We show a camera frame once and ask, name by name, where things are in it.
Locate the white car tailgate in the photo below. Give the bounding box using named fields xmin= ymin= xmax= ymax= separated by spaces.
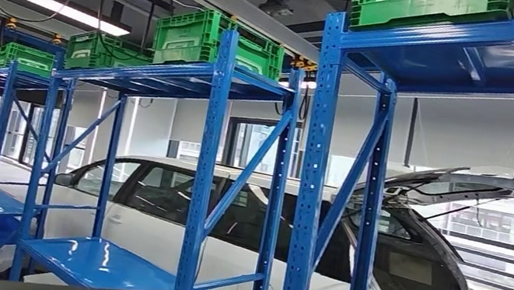
xmin=353 ymin=145 xmax=514 ymax=222

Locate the black hanging cable loop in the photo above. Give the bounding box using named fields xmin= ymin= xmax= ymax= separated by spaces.
xmin=296 ymin=87 xmax=313 ymax=122

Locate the pale grey roller blind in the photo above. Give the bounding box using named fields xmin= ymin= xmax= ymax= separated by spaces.
xmin=410 ymin=86 xmax=514 ymax=183
xmin=326 ymin=84 xmax=415 ymax=182

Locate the white car body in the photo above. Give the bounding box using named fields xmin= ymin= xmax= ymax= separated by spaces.
xmin=29 ymin=138 xmax=510 ymax=290

